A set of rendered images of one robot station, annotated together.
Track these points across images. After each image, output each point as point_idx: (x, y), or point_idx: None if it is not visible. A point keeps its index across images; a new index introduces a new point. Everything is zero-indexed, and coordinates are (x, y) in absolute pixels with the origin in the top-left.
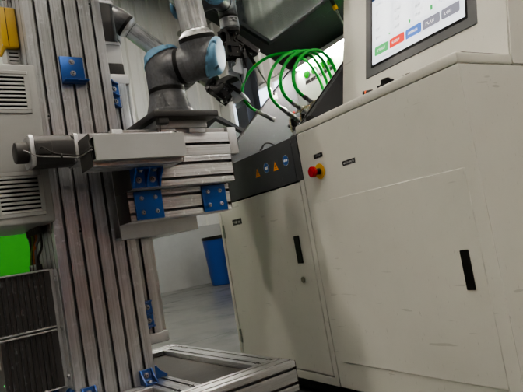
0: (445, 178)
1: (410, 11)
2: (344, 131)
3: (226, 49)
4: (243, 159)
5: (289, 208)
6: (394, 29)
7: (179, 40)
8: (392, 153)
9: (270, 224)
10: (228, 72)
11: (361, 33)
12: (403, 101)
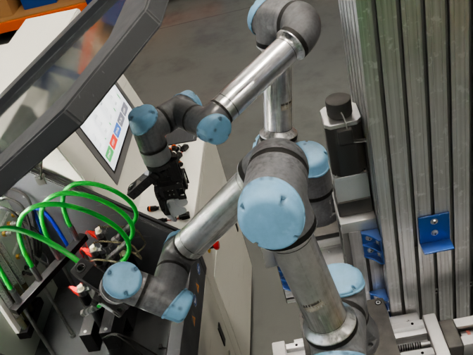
0: (223, 185)
1: (105, 115)
2: (205, 198)
3: (187, 177)
4: (184, 326)
5: (210, 309)
6: (106, 134)
7: (297, 134)
8: (215, 191)
9: (210, 353)
10: (186, 210)
11: (84, 149)
12: (208, 156)
